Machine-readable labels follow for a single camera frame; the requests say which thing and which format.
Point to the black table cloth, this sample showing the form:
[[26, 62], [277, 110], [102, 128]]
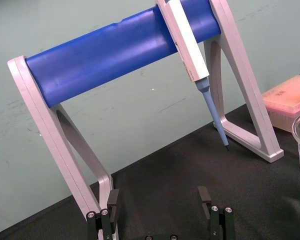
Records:
[[180, 175]]

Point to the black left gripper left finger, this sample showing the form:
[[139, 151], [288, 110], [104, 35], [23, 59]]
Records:
[[113, 212]]

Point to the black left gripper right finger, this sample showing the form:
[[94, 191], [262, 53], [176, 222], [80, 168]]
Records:
[[216, 220]]

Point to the white and blue pipette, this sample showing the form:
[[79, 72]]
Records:
[[190, 50]]

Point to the pink pipette tip box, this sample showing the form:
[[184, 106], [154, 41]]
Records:
[[287, 105]]

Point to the grey and blue pipette stand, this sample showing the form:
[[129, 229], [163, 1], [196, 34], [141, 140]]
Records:
[[90, 60]]

